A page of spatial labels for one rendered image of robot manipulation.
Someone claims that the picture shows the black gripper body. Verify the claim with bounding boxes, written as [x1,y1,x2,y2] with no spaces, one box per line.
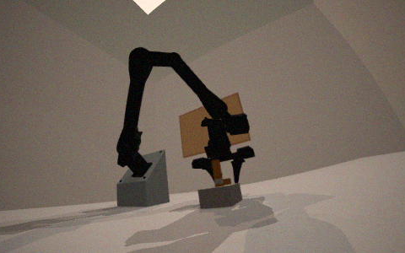
[192,134,255,169]

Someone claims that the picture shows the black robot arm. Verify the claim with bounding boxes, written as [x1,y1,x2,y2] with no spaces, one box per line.
[116,47,250,177]

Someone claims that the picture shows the orange cylinder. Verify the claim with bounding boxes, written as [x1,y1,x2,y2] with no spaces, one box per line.
[223,178,231,185]

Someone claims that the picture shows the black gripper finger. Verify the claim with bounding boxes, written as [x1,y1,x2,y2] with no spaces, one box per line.
[202,166,215,181]
[230,159,245,183]

